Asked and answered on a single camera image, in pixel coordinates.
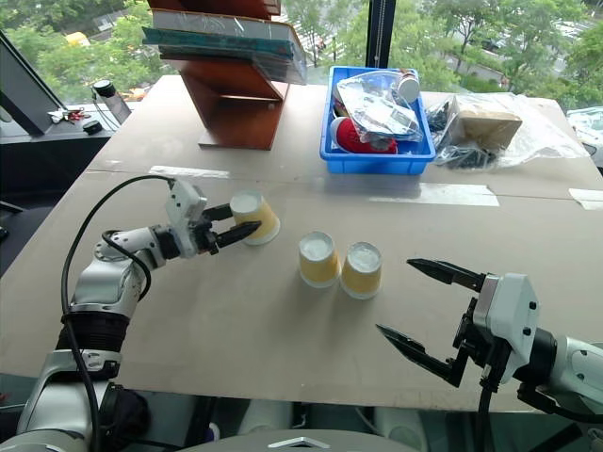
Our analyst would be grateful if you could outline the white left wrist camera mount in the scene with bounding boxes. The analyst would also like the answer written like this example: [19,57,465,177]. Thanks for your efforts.
[164,178,209,259]

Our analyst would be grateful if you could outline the white round lid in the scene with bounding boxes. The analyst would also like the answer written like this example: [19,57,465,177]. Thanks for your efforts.
[396,73,422,105]

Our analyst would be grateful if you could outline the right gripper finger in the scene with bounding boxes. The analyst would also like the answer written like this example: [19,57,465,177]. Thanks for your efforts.
[406,257,487,293]
[374,323,466,389]

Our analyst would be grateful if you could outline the stack of books and folders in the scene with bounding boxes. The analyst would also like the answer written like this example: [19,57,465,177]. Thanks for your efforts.
[141,8,310,87]

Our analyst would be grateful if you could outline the black parts in bag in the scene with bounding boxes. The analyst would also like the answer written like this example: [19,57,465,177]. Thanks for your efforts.
[425,100,501,170]

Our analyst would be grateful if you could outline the clear bottle with black cap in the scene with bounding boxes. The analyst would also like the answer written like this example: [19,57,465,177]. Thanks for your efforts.
[90,79,134,127]

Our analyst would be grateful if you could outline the black slanted window beam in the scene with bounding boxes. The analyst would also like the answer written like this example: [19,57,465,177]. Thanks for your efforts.
[0,28,68,138]

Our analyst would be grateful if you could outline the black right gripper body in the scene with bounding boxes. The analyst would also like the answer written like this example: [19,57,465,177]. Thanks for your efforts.
[451,296,515,392]

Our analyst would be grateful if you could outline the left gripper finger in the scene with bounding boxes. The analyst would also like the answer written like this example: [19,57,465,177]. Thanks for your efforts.
[215,220,263,250]
[202,202,236,224]

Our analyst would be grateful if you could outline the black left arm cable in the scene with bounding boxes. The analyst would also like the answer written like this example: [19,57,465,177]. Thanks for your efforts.
[59,174,176,452]

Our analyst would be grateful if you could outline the yellow paper cup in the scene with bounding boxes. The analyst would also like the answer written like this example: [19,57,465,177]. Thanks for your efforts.
[339,241,383,301]
[229,188,282,248]
[298,231,342,290]

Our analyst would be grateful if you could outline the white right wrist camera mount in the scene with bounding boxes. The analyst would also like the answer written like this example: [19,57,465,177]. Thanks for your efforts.
[472,271,539,374]

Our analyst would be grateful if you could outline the black window frame post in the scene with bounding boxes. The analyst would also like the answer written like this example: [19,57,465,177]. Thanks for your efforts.
[367,0,396,73]

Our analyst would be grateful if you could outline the small keys and trinkets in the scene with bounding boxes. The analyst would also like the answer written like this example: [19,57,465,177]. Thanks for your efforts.
[46,106,91,125]

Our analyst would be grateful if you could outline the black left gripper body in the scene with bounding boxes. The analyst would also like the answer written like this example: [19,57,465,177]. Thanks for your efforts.
[191,211,221,257]

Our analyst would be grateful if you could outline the clear plastic bag with papers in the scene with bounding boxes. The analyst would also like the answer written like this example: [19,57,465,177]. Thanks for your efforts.
[335,69,425,143]

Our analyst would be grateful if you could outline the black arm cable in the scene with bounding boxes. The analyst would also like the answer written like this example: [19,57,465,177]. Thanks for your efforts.
[59,174,176,452]
[477,371,603,425]

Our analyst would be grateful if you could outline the red round object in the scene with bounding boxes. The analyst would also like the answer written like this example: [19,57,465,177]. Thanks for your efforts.
[331,117,400,155]

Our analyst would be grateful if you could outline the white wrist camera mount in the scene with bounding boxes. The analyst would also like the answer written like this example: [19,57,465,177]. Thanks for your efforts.
[472,271,539,374]
[164,178,209,259]

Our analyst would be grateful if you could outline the white tape strip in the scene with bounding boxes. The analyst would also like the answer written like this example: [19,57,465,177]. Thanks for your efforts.
[367,180,501,208]
[147,164,232,180]

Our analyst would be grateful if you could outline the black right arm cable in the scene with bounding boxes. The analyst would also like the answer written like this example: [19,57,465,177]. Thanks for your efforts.
[477,371,603,425]

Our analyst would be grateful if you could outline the brown cardboard box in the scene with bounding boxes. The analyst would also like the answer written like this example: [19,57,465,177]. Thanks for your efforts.
[452,95,524,153]

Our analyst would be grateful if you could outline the blue plastic bin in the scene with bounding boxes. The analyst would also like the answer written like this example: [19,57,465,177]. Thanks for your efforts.
[319,65,437,176]

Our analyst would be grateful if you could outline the brown wooden shelf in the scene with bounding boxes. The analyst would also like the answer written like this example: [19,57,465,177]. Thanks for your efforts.
[145,0,297,152]

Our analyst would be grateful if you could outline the large clear plastic bag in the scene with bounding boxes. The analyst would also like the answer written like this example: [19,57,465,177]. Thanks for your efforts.
[423,90,591,171]

